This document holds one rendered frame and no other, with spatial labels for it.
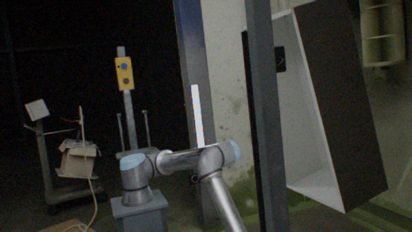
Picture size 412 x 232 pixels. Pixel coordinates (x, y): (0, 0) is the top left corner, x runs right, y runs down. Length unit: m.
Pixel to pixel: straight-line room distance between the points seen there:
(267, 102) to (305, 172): 1.90
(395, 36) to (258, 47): 2.46
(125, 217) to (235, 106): 1.38
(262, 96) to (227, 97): 2.05
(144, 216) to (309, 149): 1.34
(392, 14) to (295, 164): 1.46
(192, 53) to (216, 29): 0.28
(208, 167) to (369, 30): 2.10
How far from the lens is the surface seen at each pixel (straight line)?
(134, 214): 2.05
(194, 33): 2.85
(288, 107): 2.59
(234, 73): 2.93
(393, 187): 3.14
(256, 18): 0.88
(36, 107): 4.33
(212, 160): 1.59
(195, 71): 2.82
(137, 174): 2.05
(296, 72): 2.62
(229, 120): 2.93
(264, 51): 0.87
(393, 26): 3.25
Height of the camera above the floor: 1.33
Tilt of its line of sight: 6 degrees down
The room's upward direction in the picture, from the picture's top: 6 degrees counter-clockwise
